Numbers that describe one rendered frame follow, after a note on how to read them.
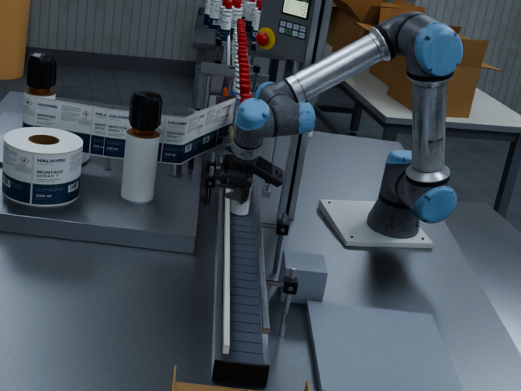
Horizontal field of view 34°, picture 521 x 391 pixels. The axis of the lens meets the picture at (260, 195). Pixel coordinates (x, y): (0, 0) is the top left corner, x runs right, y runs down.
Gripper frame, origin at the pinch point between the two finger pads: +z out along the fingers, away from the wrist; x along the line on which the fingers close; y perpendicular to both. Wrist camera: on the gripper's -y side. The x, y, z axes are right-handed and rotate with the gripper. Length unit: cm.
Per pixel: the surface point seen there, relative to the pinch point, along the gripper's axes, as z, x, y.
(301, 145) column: -3.2, -19.4, -15.0
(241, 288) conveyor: -14.6, 36.7, 0.3
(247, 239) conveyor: -1.4, 13.5, -1.7
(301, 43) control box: -26.9, -34.2, -10.1
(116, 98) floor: 277, -297, 73
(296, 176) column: 4.9, -14.8, -15.0
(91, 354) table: -23, 61, 30
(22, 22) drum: 248, -331, 145
